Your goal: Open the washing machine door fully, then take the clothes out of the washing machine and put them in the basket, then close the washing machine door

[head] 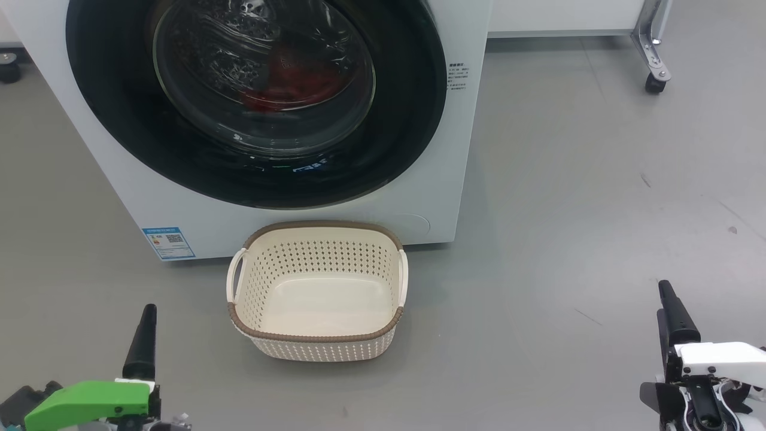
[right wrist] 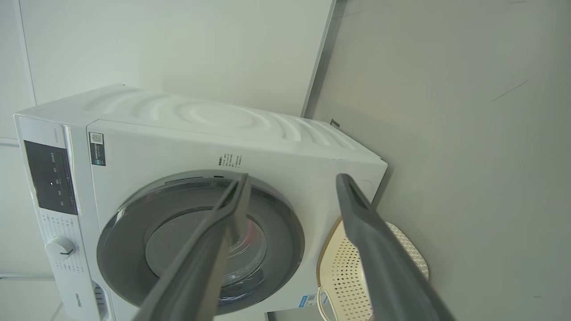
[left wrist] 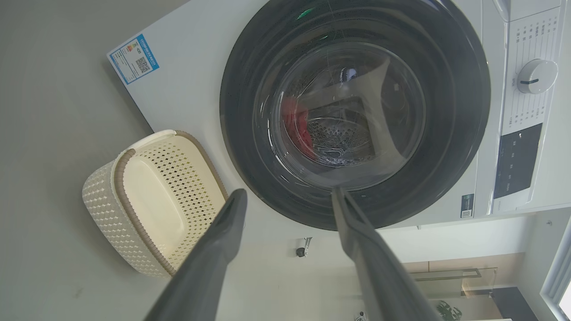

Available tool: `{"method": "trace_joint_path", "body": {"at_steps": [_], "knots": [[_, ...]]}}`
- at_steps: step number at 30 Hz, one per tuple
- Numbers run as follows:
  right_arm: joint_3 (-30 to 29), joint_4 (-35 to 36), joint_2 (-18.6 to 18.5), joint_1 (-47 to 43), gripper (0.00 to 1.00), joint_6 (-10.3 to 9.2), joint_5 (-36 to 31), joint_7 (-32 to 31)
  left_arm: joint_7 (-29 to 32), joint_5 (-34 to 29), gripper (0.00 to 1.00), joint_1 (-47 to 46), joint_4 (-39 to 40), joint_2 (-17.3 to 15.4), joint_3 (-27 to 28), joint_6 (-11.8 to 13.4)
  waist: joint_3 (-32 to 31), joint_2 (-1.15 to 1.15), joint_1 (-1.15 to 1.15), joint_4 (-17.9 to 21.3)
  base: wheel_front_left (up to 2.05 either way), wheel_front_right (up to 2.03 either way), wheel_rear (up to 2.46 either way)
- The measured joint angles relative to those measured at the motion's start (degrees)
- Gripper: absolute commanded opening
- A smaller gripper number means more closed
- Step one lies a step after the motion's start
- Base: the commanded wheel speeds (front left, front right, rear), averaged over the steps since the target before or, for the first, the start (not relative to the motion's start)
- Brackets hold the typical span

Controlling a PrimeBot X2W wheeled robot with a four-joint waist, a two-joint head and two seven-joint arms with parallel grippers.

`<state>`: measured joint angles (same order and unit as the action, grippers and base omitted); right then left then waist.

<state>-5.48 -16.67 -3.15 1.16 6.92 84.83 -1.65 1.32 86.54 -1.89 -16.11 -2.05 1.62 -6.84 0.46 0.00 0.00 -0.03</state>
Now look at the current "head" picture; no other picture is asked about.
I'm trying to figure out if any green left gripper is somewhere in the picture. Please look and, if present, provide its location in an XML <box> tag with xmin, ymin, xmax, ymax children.
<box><xmin>24</xmin><ymin>304</ymin><xmax>192</xmax><ymax>431</ymax></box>

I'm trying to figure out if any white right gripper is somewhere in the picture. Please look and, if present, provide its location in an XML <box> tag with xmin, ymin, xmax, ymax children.
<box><xmin>640</xmin><ymin>280</ymin><xmax>766</xmax><ymax>429</ymax></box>

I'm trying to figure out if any round black glass washer door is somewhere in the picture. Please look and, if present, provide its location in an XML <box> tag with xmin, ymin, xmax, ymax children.
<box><xmin>65</xmin><ymin>0</ymin><xmax>448</xmax><ymax>210</ymax></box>

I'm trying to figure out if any red cloth garment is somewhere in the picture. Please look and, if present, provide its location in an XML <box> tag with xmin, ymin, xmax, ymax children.
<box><xmin>239</xmin><ymin>54</ymin><xmax>360</xmax><ymax>113</ymax></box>

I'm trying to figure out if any cream perforated laundry basket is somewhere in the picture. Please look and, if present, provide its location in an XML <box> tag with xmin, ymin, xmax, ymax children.
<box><xmin>226</xmin><ymin>220</ymin><xmax>409</xmax><ymax>363</ymax></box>

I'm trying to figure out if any white front-load washing machine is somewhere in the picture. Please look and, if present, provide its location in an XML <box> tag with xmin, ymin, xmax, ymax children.
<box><xmin>0</xmin><ymin>0</ymin><xmax>493</xmax><ymax>262</ymax></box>

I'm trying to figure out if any stainless steel washing machine drum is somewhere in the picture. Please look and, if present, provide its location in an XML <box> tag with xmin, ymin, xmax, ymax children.
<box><xmin>153</xmin><ymin>0</ymin><xmax>376</xmax><ymax>157</ymax></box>

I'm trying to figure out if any white printed warning label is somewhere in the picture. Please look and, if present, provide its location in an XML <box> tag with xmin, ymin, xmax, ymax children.
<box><xmin>446</xmin><ymin>60</ymin><xmax>472</xmax><ymax>92</ymax></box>

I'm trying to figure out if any blue energy label sticker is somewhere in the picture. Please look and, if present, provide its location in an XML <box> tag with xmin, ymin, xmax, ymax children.
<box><xmin>141</xmin><ymin>226</ymin><xmax>196</xmax><ymax>262</ymax></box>

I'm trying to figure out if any round white filter cover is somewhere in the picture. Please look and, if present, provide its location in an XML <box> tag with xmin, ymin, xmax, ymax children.
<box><xmin>392</xmin><ymin>213</ymin><xmax>431</xmax><ymax>245</ymax></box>

